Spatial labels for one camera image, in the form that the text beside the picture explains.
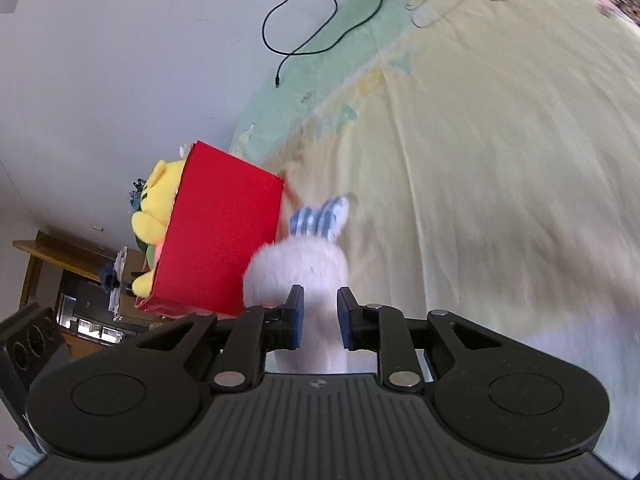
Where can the red cardboard box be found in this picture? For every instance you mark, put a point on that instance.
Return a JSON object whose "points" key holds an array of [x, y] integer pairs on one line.
{"points": [[220, 235]]}

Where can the cartoon print bedsheet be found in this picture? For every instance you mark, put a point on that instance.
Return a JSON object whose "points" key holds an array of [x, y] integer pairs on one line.
{"points": [[475, 160]]}

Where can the light blue cloth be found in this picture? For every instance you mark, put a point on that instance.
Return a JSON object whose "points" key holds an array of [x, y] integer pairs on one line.
{"points": [[20, 460]]}

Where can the white bunny plush toy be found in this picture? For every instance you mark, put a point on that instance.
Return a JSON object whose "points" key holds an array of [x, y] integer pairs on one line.
{"points": [[300, 265]]}

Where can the wooden desk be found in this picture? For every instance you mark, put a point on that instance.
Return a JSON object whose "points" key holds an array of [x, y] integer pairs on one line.
{"points": [[45, 255]]}

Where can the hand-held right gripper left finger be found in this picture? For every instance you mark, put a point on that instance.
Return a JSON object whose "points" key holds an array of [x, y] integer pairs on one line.
{"points": [[297, 320]]}

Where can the yellow tiger plush toy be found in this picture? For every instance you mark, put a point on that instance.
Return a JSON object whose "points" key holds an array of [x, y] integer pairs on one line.
{"points": [[155, 205]]}

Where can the green plush toy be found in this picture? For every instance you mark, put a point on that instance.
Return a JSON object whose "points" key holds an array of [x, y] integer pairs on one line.
{"points": [[142, 246]]}

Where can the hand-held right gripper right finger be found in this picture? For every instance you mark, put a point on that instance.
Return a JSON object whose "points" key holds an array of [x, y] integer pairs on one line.
{"points": [[345, 322]]}

